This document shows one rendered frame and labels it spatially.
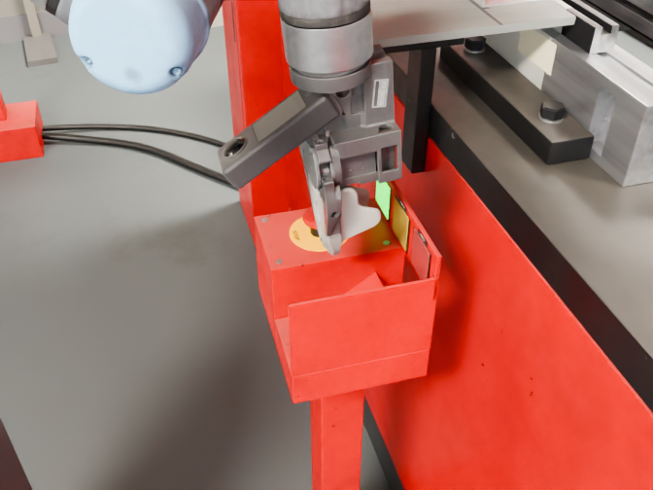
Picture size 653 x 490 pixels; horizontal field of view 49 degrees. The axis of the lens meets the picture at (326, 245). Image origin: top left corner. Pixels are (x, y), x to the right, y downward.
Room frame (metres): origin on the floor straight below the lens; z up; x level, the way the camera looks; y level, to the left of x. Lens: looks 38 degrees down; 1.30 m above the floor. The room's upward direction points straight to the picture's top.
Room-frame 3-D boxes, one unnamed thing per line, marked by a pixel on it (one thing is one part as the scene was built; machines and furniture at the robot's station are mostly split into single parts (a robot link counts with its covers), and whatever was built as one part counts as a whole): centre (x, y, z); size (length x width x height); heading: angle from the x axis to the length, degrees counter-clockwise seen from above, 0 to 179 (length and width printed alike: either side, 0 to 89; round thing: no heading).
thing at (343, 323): (0.63, -0.01, 0.75); 0.20 x 0.16 x 0.18; 15
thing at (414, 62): (0.83, -0.09, 0.88); 0.14 x 0.04 x 0.22; 106
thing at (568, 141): (0.82, -0.23, 0.89); 0.30 x 0.05 x 0.03; 16
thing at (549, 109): (0.73, -0.26, 0.91); 0.03 x 0.03 x 0.02
